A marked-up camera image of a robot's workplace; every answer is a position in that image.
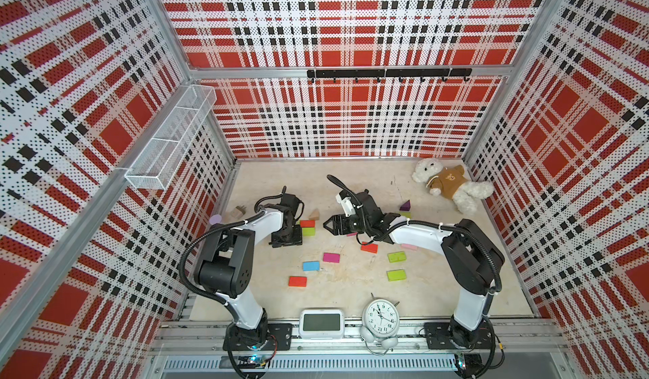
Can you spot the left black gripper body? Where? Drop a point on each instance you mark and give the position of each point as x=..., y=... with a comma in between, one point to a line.
x=287, y=236

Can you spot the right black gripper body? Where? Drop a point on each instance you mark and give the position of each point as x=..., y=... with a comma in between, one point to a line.
x=360, y=224

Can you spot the magenta block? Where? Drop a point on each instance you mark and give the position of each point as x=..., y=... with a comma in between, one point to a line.
x=331, y=257

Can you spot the light blue block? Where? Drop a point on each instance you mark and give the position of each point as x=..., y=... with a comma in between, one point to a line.
x=311, y=266

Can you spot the red block front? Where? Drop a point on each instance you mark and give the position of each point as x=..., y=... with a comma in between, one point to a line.
x=298, y=281

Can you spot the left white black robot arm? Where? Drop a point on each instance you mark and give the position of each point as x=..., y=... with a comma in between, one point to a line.
x=218, y=265

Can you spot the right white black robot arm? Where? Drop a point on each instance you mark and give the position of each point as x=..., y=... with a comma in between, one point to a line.
x=474, y=260

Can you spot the natural wood triangle block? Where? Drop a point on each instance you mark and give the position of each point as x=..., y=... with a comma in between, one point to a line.
x=314, y=215

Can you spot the red block centre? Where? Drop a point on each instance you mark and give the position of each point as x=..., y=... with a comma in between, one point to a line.
x=371, y=248

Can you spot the purple triangle block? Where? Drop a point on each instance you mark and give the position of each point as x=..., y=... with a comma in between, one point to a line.
x=405, y=205

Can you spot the pink block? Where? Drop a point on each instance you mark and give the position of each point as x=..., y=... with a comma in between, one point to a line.
x=409, y=247

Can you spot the small brown white object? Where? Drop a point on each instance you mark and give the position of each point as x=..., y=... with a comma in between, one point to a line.
x=238, y=212

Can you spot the white teddy bear brown shirt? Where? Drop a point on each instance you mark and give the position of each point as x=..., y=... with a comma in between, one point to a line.
x=451, y=183

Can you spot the white digital display device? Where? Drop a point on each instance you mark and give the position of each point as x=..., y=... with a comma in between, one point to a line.
x=321, y=324

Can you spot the white analog alarm clock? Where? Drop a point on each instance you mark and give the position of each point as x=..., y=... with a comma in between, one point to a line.
x=380, y=326

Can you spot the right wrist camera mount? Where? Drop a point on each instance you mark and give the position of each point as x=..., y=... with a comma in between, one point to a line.
x=347, y=205

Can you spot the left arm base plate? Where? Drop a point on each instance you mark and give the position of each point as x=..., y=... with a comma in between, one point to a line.
x=267, y=337

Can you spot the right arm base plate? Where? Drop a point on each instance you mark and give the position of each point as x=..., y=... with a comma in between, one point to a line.
x=438, y=336

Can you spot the white wire mesh basket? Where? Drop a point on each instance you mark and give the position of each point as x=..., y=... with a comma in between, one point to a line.
x=182, y=118

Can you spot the black hook rail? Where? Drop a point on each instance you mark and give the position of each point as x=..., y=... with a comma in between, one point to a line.
x=442, y=73

